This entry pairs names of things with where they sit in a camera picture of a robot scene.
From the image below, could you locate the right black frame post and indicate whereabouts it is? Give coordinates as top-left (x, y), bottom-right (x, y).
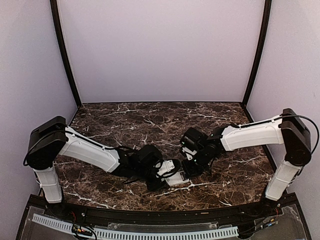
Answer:
top-left (241, 0), bottom-right (272, 108)

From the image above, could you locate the left black frame post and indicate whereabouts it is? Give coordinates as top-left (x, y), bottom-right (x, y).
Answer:
top-left (49, 0), bottom-right (82, 108)

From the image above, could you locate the white remote control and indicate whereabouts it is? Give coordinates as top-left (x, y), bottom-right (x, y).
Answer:
top-left (165, 171), bottom-right (190, 187)

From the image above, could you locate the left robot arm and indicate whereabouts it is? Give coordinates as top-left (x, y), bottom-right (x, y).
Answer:
top-left (23, 116), bottom-right (171, 218)

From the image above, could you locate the black front rail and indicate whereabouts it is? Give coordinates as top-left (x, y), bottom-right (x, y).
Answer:
top-left (54, 202), bottom-right (259, 226)

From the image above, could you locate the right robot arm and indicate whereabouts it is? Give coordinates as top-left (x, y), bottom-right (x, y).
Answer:
top-left (180, 108), bottom-right (317, 217)

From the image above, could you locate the white slotted cable duct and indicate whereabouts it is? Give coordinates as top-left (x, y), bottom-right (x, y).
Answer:
top-left (32, 213), bottom-right (239, 240)

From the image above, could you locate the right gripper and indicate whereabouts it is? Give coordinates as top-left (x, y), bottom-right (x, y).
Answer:
top-left (181, 147), bottom-right (211, 179)

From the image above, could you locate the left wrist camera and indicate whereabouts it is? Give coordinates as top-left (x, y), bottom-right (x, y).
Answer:
top-left (155, 159), bottom-right (181, 179)

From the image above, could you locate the black frame post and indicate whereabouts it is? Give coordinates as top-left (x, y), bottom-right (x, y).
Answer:
top-left (241, 0), bottom-right (272, 108)
top-left (49, 0), bottom-right (82, 108)

